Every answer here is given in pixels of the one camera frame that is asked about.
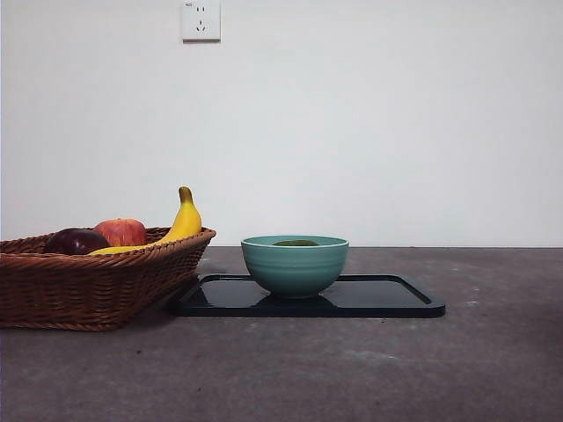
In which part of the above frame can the dark rectangular tray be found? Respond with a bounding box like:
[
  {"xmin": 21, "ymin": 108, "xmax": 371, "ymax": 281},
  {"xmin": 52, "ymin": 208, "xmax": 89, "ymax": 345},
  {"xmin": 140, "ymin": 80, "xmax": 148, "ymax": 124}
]
[{"xmin": 173, "ymin": 273, "xmax": 446, "ymax": 318}]

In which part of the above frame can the yellow banana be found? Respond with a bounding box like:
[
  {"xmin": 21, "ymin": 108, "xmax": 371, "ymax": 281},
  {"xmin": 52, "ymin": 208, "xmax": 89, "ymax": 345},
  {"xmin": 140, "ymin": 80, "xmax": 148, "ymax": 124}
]
[{"xmin": 87, "ymin": 186, "xmax": 203, "ymax": 256}]

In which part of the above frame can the red apple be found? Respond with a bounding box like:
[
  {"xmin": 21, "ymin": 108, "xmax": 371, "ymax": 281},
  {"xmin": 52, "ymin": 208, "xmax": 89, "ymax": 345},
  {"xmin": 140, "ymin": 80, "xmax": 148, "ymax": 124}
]
[{"xmin": 92, "ymin": 217, "xmax": 148, "ymax": 247}]

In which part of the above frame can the teal ceramic bowl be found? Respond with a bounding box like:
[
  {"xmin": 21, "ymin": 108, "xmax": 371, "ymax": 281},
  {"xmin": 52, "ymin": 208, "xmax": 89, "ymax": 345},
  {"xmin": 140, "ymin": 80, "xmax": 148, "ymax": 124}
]
[{"xmin": 240, "ymin": 235, "xmax": 351, "ymax": 301}]

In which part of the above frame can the green avocado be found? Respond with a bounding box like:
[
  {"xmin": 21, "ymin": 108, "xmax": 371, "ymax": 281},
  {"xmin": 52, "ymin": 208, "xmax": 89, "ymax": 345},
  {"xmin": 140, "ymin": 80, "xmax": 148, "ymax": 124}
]
[{"xmin": 271, "ymin": 238, "xmax": 319, "ymax": 248}]

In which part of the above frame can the brown wicker basket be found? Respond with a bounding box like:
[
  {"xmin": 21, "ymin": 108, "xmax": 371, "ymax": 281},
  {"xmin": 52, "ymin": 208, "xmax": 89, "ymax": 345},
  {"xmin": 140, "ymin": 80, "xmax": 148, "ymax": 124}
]
[{"xmin": 0, "ymin": 227, "xmax": 217, "ymax": 331}]

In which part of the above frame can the dark purple round fruit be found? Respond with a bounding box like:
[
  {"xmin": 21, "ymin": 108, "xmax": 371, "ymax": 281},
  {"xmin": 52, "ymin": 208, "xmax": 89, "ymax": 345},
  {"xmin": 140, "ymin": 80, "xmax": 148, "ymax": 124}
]
[{"xmin": 43, "ymin": 227, "xmax": 111, "ymax": 255}]

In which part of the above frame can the white wall outlet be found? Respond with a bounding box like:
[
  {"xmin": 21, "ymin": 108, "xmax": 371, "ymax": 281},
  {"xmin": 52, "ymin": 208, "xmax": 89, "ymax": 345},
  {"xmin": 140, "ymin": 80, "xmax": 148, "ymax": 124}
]
[{"xmin": 182, "ymin": 0, "xmax": 222, "ymax": 43}]

